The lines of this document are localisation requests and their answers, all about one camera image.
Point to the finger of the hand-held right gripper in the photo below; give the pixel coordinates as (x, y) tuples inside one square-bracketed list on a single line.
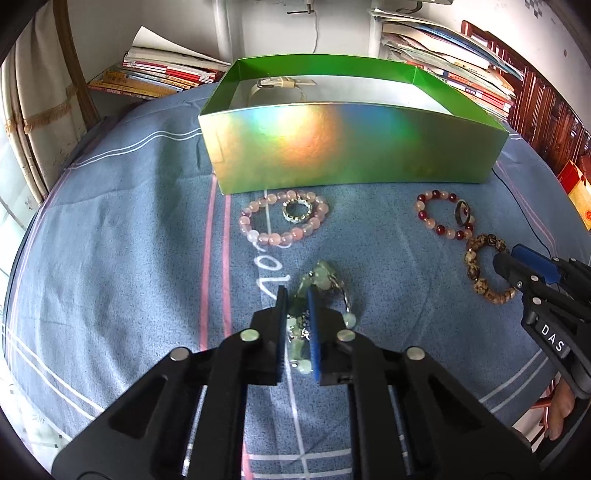
[(540, 263), (512, 272)]

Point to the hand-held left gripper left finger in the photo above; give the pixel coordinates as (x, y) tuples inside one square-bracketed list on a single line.
[(280, 332)]

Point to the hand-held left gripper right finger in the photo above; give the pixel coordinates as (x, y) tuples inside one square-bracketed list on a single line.
[(314, 332)]

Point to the shiny green cardboard box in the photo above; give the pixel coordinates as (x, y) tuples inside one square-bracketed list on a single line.
[(323, 152)]

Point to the white bangle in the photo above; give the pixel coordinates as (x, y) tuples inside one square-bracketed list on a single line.
[(277, 84)]

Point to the person's right hand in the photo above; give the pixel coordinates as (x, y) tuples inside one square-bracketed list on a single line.
[(562, 410)]

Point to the yellow and red gift bag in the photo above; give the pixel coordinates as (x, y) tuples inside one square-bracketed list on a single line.
[(581, 198)]

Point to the red wooden headboard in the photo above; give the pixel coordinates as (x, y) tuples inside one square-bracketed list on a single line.
[(545, 115)]

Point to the blue striped bed sheet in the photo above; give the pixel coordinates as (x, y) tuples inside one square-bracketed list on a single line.
[(138, 277)]

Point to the tall stack of books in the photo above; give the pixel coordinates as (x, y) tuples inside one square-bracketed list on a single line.
[(461, 69)]

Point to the small pile of books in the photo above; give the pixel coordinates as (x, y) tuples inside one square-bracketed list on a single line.
[(157, 74)]

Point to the white adjustable side table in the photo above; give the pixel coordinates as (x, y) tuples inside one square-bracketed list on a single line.
[(228, 27)]

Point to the beige curtain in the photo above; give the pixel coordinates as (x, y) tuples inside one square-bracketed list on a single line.
[(41, 120)]

